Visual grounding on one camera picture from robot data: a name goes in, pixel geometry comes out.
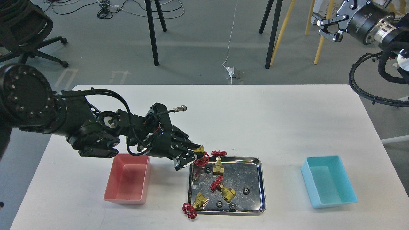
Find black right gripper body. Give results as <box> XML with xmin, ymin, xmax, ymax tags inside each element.
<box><xmin>318</xmin><ymin>0</ymin><xmax>397</xmax><ymax>45</ymax></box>

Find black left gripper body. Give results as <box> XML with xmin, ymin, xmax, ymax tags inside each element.
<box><xmin>146</xmin><ymin>125</ymin><xmax>193</xmax><ymax>161</ymax></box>

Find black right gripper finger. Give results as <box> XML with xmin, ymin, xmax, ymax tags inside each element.
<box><xmin>312</xmin><ymin>13</ymin><xmax>326</xmax><ymax>25</ymax></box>

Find brass valve red handle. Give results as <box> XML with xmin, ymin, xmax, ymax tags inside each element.
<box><xmin>211</xmin><ymin>150</ymin><xmax>227</xmax><ymax>176</ymax></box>
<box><xmin>210</xmin><ymin>176</ymin><xmax>236</xmax><ymax>203</ymax></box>
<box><xmin>193</xmin><ymin>145</ymin><xmax>210</xmax><ymax>166</ymax></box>
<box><xmin>182</xmin><ymin>192</ymin><xmax>209</xmax><ymax>219</ymax></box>

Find small black gear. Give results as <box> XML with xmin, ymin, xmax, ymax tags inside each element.
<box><xmin>204</xmin><ymin>166</ymin><xmax>212</xmax><ymax>174</ymax></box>
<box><xmin>229</xmin><ymin>203</ymin><xmax>236</xmax><ymax>212</ymax></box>
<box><xmin>242</xmin><ymin>188</ymin><xmax>250</xmax><ymax>195</ymax></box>
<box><xmin>216</xmin><ymin>201</ymin><xmax>223</xmax><ymax>209</ymax></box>

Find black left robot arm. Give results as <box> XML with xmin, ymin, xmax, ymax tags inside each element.
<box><xmin>0</xmin><ymin>64</ymin><xmax>208</xmax><ymax>170</ymax></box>

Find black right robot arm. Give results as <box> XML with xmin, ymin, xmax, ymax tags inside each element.
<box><xmin>312</xmin><ymin>0</ymin><xmax>408</xmax><ymax>84</ymax></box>

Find pink plastic box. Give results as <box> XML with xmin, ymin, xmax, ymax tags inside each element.
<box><xmin>104</xmin><ymin>153</ymin><xmax>151</xmax><ymax>205</ymax></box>

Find blue plastic box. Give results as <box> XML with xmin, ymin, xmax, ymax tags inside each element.
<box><xmin>301</xmin><ymin>155</ymin><xmax>358</xmax><ymax>209</ymax></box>

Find yellow wooden easel legs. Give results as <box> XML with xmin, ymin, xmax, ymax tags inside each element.
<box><xmin>270</xmin><ymin>0</ymin><xmax>335</xmax><ymax>67</ymax></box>

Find black tripod stand right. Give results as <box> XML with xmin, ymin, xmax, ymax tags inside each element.
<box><xmin>259</xmin><ymin>0</ymin><xmax>282</xmax><ymax>69</ymax></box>

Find black tripod stand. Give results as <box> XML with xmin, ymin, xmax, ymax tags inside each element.
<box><xmin>145</xmin><ymin>0</ymin><xmax>167</xmax><ymax>66</ymax></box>
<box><xmin>259</xmin><ymin>0</ymin><xmax>282</xmax><ymax>69</ymax></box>

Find metal tray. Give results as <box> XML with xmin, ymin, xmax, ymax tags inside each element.
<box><xmin>187</xmin><ymin>156</ymin><xmax>266</xmax><ymax>216</ymax></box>

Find black tripod stand left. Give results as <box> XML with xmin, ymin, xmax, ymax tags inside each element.
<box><xmin>145</xmin><ymin>0</ymin><xmax>167</xmax><ymax>66</ymax></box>

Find black office chair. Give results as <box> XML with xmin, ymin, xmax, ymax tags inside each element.
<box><xmin>0</xmin><ymin>0</ymin><xmax>69</xmax><ymax>67</ymax></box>

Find brass valve top red handle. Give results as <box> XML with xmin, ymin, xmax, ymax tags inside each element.
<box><xmin>211</xmin><ymin>150</ymin><xmax>227</xmax><ymax>176</ymax></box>

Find brass valve bottom red handle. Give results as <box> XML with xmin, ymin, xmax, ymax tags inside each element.
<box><xmin>182</xmin><ymin>192</ymin><xmax>209</xmax><ymax>219</ymax></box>

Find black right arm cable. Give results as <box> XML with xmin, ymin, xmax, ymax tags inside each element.
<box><xmin>348</xmin><ymin>53</ymin><xmax>409</xmax><ymax>108</ymax></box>

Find white power cable with plug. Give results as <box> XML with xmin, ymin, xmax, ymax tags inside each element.
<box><xmin>222</xmin><ymin>0</ymin><xmax>239</xmax><ymax>84</ymax></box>

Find black floor cables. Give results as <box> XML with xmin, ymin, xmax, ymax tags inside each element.
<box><xmin>42</xmin><ymin>0</ymin><xmax>185</xmax><ymax>19</ymax></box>

